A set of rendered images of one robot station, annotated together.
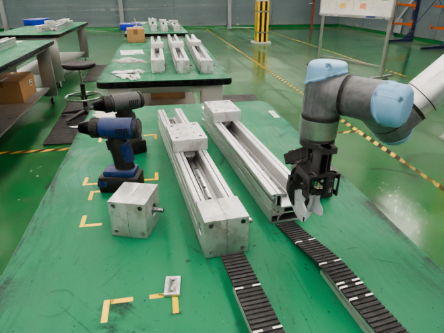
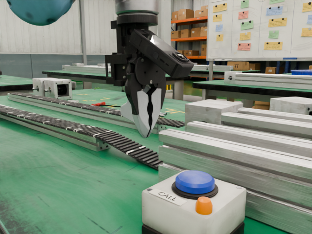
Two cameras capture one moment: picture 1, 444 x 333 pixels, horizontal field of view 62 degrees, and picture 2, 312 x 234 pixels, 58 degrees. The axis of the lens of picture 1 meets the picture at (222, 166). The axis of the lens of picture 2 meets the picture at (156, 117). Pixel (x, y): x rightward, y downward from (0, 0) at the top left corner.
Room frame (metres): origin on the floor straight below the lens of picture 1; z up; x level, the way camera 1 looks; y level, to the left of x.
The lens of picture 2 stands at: (1.16, -0.44, 0.97)
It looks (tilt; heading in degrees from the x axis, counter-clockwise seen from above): 12 degrees down; 147
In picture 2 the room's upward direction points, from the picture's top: straight up
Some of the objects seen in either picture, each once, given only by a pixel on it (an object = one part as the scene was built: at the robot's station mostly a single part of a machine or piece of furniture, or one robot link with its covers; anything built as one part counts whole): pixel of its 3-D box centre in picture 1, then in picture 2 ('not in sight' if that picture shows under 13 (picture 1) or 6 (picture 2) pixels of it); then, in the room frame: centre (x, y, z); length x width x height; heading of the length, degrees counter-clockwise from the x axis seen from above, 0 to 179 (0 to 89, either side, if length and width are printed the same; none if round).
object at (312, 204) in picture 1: (314, 207); (132, 113); (0.71, -0.21, 0.88); 0.06 x 0.03 x 0.09; 15
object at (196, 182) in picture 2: not in sight; (194, 185); (0.95, -0.26, 0.84); 0.04 x 0.04 x 0.02
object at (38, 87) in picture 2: not in sight; (43, 87); (-0.35, -0.15, 0.83); 0.11 x 0.10 x 0.10; 102
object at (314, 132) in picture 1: (319, 128); (135, 4); (0.71, -0.20, 1.06); 0.08 x 0.08 x 0.05
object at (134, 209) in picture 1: (140, 209); (294, 119); (0.78, 0.20, 0.83); 0.11 x 0.10 x 0.10; 81
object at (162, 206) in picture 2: not in sight; (198, 210); (0.95, -0.26, 0.81); 0.10 x 0.08 x 0.06; 105
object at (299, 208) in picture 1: (302, 209); (144, 110); (0.70, -0.18, 0.88); 0.06 x 0.03 x 0.09; 15
